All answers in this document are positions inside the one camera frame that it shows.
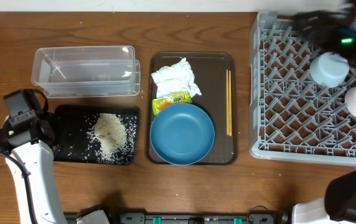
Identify light blue bowl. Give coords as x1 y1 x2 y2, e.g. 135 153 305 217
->
309 52 350 88

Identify pile of rice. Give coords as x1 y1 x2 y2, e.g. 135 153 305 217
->
67 112 138 164

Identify wooden chopstick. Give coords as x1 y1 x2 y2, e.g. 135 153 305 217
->
226 70 230 136
228 70 232 136

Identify dark blue plate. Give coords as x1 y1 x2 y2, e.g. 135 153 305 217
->
149 103 215 166

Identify white napkin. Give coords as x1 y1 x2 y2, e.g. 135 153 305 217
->
151 57 202 98

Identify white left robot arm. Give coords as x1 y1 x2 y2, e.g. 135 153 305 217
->
0 117 67 224

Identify black waste tray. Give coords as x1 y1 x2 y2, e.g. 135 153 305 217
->
55 105 139 166

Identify grey dishwasher rack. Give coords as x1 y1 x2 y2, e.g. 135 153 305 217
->
249 12 356 166

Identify clear plastic bin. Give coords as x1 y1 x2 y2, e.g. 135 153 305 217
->
31 45 141 98

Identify yellow snack wrapper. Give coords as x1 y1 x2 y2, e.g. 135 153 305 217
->
152 91 192 116

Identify brown serving tray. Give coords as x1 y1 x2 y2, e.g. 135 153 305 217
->
149 52 238 166

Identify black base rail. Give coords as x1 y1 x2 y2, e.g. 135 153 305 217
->
64 212 291 224

